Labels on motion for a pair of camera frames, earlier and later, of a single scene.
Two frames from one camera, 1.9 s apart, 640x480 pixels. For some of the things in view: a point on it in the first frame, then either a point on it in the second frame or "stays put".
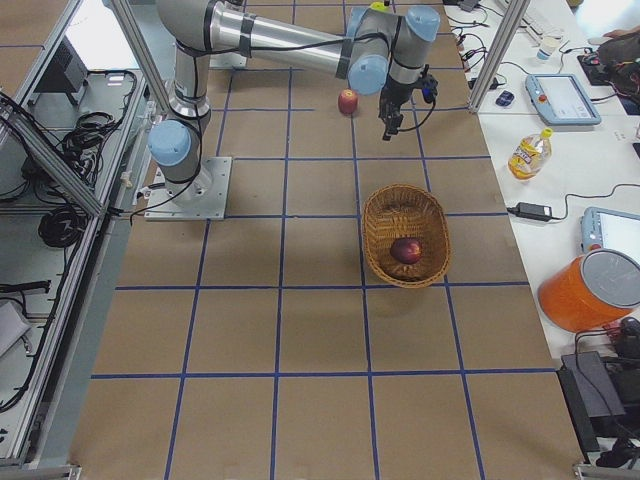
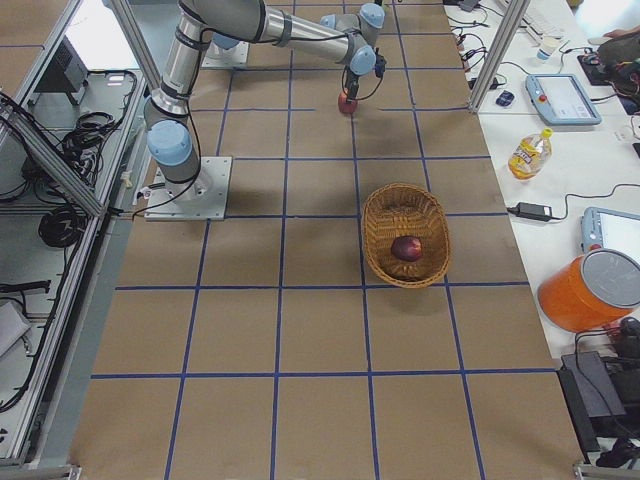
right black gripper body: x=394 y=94 -> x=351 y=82
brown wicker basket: x=402 y=210 stays put
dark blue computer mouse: x=505 y=98 stays put
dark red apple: x=406 y=250 stays put
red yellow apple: x=348 y=101 stays put
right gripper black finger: x=392 y=124 -> x=352 y=88
